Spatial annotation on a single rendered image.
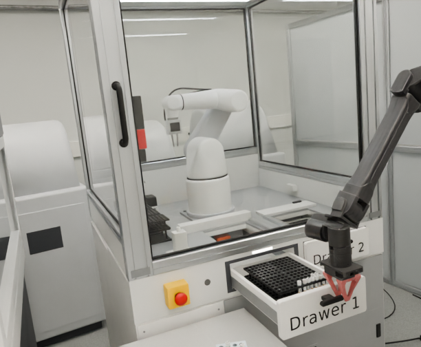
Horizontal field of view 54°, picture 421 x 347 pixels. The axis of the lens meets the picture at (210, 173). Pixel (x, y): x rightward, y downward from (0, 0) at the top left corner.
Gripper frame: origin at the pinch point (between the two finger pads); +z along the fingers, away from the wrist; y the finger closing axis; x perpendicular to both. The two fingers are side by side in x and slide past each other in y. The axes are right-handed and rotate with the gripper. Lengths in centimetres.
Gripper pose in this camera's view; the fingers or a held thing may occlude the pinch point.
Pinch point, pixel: (342, 295)
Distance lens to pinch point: 123.2
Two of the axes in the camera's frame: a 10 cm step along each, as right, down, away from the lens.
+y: -3.9, -1.1, 9.2
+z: 1.1, 9.8, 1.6
